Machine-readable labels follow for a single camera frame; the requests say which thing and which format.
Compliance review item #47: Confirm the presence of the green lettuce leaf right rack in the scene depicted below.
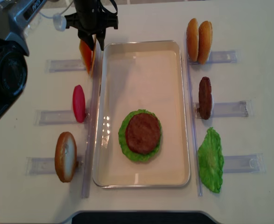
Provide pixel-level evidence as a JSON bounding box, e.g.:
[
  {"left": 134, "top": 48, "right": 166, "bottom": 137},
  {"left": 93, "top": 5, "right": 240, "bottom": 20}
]
[{"left": 197, "top": 127, "right": 225, "bottom": 194}]

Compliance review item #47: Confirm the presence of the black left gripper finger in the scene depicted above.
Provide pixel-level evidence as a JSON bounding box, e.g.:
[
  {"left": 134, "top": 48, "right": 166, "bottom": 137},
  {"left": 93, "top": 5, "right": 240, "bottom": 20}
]
[
  {"left": 96, "top": 30, "right": 106, "bottom": 51},
  {"left": 78, "top": 30, "right": 95, "bottom": 49}
]

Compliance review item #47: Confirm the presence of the black table edge panel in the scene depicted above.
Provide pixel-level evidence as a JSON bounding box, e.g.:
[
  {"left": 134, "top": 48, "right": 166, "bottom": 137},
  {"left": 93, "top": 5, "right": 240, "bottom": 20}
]
[{"left": 72, "top": 211, "right": 215, "bottom": 224}]

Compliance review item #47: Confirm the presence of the green lettuce on tray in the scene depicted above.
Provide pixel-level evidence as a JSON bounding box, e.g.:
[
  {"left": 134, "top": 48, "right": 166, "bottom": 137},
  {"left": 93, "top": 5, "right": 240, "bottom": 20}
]
[{"left": 118, "top": 109, "right": 162, "bottom": 156}]

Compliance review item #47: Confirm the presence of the brown meat patty on tray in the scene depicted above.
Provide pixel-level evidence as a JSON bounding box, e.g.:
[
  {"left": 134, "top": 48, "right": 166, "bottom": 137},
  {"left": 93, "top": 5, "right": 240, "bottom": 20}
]
[{"left": 125, "top": 112, "right": 161, "bottom": 154}]

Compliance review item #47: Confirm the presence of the orange cheese slice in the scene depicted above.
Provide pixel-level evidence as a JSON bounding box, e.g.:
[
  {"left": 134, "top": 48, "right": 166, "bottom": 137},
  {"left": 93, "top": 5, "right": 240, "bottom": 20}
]
[{"left": 79, "top": 40, "right": 92, "bottom": 75}]

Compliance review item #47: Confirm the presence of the bun slice on left rack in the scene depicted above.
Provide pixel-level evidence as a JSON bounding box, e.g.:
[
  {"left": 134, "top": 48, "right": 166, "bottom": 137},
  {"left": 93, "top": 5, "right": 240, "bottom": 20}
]
[{"left": 55, "top": 132, "right": 77, "bottom": 182}]

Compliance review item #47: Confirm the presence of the bun slice right rack outer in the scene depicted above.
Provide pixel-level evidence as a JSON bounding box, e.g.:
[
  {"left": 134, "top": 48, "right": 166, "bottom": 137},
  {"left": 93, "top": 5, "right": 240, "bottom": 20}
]
[{"left": 186, "top": 18, "right": 199, "bottom": 62}]

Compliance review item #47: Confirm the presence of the clear right rack lettuce track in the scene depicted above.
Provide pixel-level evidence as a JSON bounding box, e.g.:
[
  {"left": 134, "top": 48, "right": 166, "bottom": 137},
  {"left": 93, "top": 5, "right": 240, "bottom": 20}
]
[{"left": 223, "top": 154, "right": 266, "bottom": 174}]

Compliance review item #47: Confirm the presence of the red tomato slice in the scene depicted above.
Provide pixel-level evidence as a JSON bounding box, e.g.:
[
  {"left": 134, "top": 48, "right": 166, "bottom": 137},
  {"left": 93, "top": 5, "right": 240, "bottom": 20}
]
[{"left": 72, "top": 85, "right": 86, "bottom": 123}]

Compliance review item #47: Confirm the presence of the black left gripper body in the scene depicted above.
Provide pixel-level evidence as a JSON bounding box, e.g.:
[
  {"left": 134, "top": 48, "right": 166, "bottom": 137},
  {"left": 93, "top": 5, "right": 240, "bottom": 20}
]
[{"left": 65, "top": 0, "right": 118, "bottom": 35}]

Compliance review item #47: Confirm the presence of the white metal tray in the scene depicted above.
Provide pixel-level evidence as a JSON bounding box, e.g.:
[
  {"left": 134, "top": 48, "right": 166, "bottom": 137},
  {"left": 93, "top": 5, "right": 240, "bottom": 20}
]
[{"left": 92, "top": 41, "right": 190, "bottom": 188}]

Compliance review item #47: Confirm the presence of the yellow cheese slice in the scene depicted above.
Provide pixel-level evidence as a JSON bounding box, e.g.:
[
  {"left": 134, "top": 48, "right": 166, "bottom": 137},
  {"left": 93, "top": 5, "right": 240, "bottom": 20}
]
[{"left": 89, "top": 35, "right": 97, "bottom": 77}]

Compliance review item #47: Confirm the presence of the clear left rack bun track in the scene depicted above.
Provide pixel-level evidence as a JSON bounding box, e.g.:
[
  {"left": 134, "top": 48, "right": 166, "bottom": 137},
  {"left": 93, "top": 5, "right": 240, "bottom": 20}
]
[{"left": 25, "top": 154, "right": 85, "bottom": 175}]

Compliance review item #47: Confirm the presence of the white pusher behind patty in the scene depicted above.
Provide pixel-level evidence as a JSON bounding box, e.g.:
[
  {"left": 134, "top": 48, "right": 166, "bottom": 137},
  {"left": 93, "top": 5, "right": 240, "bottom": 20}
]
[{"left": 211, "top": 93, "right": 215, "bottom": 115}]

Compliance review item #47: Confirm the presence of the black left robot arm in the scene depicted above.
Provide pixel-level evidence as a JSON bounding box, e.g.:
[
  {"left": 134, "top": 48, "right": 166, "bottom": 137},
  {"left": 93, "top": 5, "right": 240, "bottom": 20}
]
[{"left": 0, "top": 0, "right": 118, "bottom": 119}]

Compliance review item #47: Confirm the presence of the clear right rack patty track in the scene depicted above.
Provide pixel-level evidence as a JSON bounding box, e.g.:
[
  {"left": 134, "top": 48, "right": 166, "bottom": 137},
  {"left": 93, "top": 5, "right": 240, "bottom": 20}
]
[{"left": 193, "top": 100, "right": 253, "bottom": 118}]

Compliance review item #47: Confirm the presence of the clear right rack front rail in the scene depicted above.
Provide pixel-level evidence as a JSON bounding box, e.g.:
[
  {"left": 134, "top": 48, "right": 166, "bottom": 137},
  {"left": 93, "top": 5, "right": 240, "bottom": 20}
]
[{"left": 185, "top": 31, "right": 203, "bottom": 197}]

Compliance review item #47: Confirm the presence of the bun slice rack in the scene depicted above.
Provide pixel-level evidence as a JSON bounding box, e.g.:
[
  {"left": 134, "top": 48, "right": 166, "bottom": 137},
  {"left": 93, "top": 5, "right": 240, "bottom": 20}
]
[
  {"left": 186, "top": 18, "right": 199, "bottom": 62},
  {"left": 197, "top": 21, "right": 213, "bottom": 64}
]

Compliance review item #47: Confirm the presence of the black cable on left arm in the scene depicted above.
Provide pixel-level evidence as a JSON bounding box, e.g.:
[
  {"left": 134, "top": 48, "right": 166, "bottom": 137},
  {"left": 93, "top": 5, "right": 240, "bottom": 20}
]
[{"left": 98, "top": 0, "right": 119, "bottom": 17}]

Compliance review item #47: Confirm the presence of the brown meat patty right rack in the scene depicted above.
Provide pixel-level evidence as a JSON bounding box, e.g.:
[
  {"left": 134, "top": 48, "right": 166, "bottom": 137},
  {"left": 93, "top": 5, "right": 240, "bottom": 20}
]
[{"left": 198, "top": 77, "right": 212, "bottom": 119}]

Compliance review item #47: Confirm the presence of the clear rack bun track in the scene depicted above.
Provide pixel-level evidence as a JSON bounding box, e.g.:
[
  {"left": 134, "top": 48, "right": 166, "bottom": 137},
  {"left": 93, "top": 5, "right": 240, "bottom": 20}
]
[
  {"left": 25, "top": 154, "right": 85, "bottom": 175},
  {"left": 187, "top": 49, "right": 238, "bottom": 65}
]

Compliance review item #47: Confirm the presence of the clear right rack bun track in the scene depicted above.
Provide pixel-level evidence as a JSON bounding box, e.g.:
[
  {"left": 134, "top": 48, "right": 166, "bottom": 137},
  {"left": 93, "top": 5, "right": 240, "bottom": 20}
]
[{"left": 187, "top": 49, "right": 238, "bottom": 65}]

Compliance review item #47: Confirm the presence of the bun slice right rack inner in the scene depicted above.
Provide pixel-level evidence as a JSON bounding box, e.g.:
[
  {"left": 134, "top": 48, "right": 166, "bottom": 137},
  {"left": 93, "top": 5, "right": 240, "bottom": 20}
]
[{"left": 197, "top": 21, "right": 213, "bottom": 64}]

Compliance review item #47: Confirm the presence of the clear left rack tomato track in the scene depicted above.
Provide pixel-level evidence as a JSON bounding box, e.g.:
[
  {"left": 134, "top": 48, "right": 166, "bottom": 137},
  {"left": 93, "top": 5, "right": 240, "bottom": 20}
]
[{"left": 34, "top": 110, "right": 79, "bottom": 126}]

